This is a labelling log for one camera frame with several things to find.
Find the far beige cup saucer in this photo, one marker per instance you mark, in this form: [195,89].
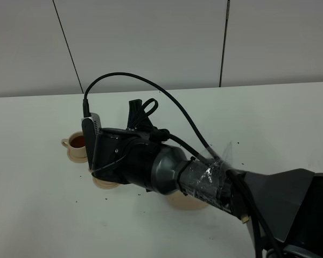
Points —
[75,158]

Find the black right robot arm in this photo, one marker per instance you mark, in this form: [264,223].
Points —
[283,212]

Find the beige cup saucer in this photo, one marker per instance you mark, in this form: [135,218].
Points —
[75,158]
[105,184]

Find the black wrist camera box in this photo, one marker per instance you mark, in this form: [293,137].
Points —
[90,127]

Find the near beige cup saucer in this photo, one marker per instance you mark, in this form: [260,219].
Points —
[105,184]

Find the large beige teapot saucer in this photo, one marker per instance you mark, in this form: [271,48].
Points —
[182,202]

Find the far beige teacup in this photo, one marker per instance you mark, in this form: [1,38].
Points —
[75,144]

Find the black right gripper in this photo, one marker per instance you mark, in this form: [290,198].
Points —
[138,118]

